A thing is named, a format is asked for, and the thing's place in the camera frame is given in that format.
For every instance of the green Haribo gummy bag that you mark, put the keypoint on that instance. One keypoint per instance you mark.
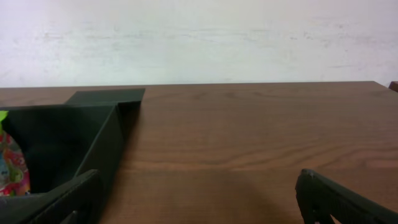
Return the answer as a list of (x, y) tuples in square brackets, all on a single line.
[(15, 178)]

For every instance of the black box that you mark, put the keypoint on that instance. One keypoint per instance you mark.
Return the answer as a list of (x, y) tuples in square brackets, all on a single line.
[(60, 142)]

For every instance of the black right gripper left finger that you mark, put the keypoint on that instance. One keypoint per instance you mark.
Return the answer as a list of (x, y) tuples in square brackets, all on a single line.
[(76, 201)]

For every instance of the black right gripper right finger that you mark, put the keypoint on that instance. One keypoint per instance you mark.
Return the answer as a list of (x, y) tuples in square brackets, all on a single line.
[(322, 200)]

